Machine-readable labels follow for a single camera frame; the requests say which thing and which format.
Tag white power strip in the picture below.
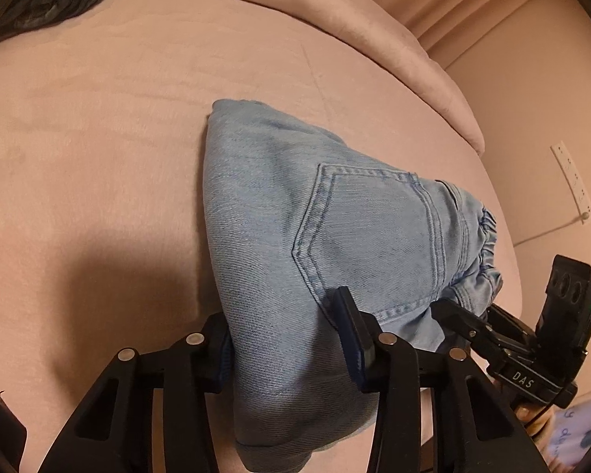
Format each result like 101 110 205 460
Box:
550 141 591 225

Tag pink bed sheet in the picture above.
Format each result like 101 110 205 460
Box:
0 0 525 473

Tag light blue denim pants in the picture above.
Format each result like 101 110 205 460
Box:
199 99 504 473

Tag pink rolled comforter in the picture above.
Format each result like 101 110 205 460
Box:
127 0 487 157

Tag black strap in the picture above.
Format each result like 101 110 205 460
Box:
0 390 28 473

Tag lavender printed clothing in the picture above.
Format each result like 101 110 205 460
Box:
539 393 591 466

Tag person's right hand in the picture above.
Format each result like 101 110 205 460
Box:
512 394 558 437

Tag white power cable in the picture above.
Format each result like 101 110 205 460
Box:
513 213 590 248

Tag beige curtain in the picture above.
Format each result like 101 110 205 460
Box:
332 0 589 69

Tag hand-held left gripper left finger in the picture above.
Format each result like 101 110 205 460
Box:
17 313 234 473

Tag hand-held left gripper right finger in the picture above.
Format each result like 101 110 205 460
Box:
325 286 537 473

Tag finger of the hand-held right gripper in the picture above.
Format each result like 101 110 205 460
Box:
430 300 506 372
487 304 539 348

